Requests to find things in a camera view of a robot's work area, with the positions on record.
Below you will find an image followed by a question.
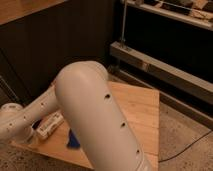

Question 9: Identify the wooden board table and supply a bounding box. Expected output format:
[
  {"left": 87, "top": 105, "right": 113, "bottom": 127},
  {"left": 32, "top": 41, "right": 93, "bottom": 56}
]
[{"left": 10, "top": 80, "right": 161, "bottom": 171}]

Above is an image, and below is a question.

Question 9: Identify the black cable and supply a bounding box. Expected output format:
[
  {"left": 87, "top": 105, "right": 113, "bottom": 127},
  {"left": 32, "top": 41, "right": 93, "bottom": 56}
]
[{"left": 158, "top": 130, "right": 213, "bottom": 164}]

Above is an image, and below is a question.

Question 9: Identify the blue sponge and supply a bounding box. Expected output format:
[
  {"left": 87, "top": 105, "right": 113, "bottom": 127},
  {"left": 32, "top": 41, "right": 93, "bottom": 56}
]
[{"left": 67, "top": 130, "right": 80, "bottom": 149}]

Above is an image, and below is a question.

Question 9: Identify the metal shelf rack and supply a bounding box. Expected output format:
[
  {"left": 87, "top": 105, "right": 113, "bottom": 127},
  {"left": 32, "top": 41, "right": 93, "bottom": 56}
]
[{"left": 110, "top": 0, "right": 213, "bottom": 129}]

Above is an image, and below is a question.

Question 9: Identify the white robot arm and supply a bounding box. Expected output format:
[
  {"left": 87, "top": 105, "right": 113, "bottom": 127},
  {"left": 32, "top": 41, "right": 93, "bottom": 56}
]
[{"left": 0, "top": 61, "right": 152, "bottom": 171}]

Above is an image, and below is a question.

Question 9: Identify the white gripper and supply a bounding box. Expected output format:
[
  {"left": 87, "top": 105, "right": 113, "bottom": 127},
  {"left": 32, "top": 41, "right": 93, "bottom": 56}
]
[{"left": 36, "top": 112, "right": 64, "bottom": 140}]

